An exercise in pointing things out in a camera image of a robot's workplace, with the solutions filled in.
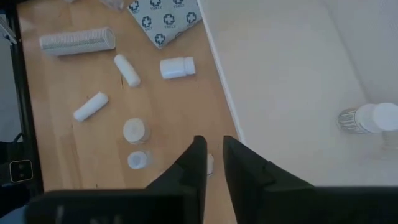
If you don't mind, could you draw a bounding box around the silver metal bracket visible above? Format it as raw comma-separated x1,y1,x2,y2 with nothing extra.
0,15,18,45

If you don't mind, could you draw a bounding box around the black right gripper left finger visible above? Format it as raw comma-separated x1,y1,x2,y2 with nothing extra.
144,135,208,224

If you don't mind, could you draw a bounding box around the white knit bandage roll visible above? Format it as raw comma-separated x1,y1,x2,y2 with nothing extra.
122,117,151,145

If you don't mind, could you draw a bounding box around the black metal table frame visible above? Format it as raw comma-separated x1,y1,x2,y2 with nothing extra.
6,0,44,194

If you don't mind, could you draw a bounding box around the beige elastic bandage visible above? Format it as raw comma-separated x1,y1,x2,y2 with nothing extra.
206,152,215,178

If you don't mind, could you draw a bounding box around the white labelled pill bottle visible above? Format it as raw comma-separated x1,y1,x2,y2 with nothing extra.
336,102,398,135

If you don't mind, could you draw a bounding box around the clear plastic vial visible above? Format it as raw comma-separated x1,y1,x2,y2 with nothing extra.
127,150,152,170

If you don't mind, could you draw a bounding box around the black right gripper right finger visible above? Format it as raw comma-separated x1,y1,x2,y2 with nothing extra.
223,135,314,224

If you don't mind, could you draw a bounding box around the white plastic basket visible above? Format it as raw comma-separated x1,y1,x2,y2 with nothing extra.
197,0,398,189

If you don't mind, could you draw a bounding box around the plain white pill bottle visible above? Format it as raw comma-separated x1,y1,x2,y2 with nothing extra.
159,56,197,80

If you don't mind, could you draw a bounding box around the grey cross-printed pouch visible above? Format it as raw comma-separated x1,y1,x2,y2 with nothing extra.
126,0,203,49

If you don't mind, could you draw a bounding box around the black device with square outline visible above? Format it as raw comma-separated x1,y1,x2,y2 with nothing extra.
0,141,38,190

